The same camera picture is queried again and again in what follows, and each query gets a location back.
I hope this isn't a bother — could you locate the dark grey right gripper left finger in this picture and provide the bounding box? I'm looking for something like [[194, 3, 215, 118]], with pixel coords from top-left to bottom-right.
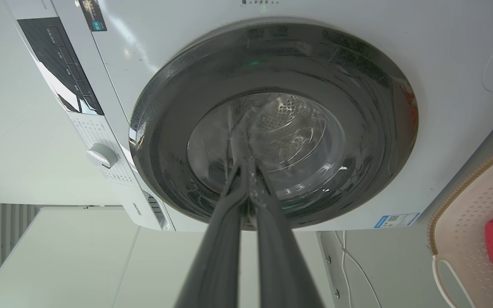
[[175, 157, 249, 308]]

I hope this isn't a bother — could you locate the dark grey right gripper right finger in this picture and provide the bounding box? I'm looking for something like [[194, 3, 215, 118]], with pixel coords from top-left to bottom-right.
[[246, 157, 325, 308]]

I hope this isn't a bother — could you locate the pink perforated laundry basket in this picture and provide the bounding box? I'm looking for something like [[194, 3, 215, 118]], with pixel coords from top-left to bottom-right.
[[427, 143, 493, 308]]

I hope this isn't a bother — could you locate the dark round washing machine door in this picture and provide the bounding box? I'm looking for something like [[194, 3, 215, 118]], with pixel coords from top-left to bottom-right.
[[129, 22, 419, 231]]

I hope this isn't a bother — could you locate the white washing machine dial knob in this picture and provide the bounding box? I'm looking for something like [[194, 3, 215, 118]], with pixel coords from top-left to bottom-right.
[[86, 143, 119, 169]]

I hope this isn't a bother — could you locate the white front-load washing machine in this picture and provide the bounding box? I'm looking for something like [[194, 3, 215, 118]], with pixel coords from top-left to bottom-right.
[[6, 0, 493, 232]]

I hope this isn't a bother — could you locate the thin white power cable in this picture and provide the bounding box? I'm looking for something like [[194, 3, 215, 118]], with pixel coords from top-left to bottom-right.
[[334, 231, 382, 308]]

